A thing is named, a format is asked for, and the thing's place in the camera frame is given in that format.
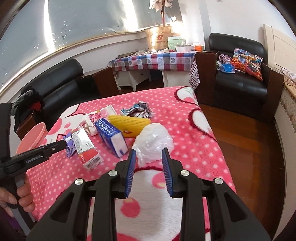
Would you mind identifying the red white medicine box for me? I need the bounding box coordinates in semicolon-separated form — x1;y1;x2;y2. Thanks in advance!
71;126;103;171

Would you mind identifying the white pink paper bag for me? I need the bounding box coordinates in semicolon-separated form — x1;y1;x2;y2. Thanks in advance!
82;105;117;136

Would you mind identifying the blue tissue pack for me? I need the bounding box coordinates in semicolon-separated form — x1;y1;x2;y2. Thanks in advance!
95;118;128;158

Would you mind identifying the white plastic bag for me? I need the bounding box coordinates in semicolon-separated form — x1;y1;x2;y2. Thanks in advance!
132;123;175;167

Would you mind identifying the person's left hand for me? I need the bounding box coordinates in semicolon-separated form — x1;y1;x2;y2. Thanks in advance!
0;174;36;217

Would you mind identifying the pink plastic basin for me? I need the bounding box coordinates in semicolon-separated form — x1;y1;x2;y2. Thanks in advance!
16;123;48;155

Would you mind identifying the purple crumpled wrapper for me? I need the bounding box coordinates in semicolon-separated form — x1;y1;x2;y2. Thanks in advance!
63;132;76;158

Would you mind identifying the dark wooden side cabinet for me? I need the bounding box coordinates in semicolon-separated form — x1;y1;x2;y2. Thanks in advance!
16;110;38;140

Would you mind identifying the dark clothes pile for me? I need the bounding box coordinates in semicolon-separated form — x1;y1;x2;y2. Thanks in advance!
11;87;45;133

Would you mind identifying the black leather sofa left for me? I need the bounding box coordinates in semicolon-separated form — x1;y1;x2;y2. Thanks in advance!
21;58;101;129

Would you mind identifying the yellow foam net right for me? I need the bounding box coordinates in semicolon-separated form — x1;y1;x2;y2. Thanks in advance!
107;115;151;138

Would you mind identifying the crumpled printed wrapper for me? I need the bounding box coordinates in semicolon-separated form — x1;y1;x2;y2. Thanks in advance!
120;101;154;118

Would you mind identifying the pink polka dot blanket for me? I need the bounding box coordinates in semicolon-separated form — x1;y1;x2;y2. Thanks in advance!
27;87;234;240

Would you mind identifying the white table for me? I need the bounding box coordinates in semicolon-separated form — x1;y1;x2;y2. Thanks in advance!
115;70;190;92

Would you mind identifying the black leather armchair right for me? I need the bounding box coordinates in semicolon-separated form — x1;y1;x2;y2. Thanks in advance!
195;33;284;122

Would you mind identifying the blue toy on armchair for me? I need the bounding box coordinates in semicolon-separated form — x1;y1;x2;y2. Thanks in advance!
219;63;235;74

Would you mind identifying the colourful comic cushion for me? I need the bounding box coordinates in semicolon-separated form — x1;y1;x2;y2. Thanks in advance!
231;48;263;81

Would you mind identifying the brown paper shopping bag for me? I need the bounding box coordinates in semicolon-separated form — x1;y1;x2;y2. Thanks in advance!
145;25;171;52

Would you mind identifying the checkered cloth on armchair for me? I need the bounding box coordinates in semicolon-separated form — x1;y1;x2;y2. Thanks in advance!
216;54;232;68

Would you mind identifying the plaid tablecloth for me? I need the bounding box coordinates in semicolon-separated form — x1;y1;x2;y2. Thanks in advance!
107;51;200;89

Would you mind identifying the green white box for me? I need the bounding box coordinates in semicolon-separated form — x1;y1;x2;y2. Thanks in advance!
168;36;186;51

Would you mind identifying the white bowl on table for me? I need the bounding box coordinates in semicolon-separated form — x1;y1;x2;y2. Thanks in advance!
176;45;193;52

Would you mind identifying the orange box on table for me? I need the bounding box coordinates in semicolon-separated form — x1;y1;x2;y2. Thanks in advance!
194;45;204;52

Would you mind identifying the white door panel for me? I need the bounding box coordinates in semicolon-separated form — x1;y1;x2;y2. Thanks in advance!
263;24;296;74

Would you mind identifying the wooden coat stand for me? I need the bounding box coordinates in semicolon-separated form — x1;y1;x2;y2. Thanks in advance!
149;0;173;27

